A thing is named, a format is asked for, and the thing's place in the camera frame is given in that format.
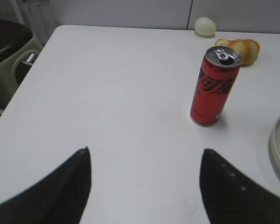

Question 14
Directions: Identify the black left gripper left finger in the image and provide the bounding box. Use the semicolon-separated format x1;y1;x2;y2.
0;147;91;224

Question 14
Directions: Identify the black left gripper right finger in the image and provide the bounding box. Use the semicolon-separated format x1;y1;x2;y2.
199;149;280;224

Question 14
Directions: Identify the red cola can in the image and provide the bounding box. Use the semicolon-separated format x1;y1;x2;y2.
190;46;241;126

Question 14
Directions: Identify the peeled orange fruit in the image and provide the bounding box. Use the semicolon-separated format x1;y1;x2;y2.
215;39;260;65

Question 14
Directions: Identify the pale white egg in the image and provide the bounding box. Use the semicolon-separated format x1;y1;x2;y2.
194;17;217;36

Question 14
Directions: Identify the dark bin with beige frame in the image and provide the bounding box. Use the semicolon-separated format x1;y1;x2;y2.
0;19;43;106

